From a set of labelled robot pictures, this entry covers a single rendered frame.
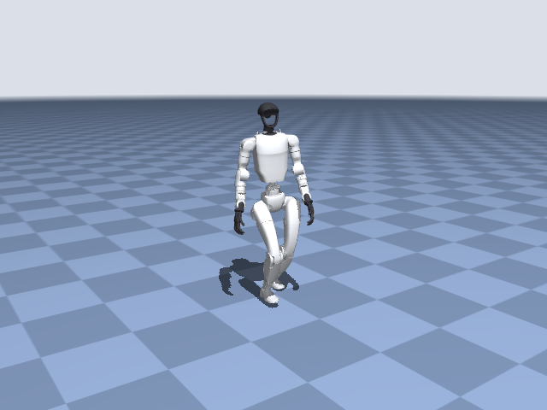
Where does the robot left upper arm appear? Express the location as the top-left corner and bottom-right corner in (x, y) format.
(286, 134), (303, 176)

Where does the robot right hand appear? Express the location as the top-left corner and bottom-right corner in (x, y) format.
(234, 202), (244, 235)

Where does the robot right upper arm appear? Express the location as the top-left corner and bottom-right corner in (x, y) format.
(238, 138), (256, 181)

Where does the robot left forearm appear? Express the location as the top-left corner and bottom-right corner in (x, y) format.
(296, 164), (311, 202)

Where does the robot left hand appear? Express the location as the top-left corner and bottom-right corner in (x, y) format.
(303, 194), (314, 226)

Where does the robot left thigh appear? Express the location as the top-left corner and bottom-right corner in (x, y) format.
(279, 196), (301, 259)

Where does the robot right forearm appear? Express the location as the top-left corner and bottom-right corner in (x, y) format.
(235, 170), (246, 208)

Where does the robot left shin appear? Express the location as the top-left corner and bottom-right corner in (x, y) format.
(277, 254), (294, 278)

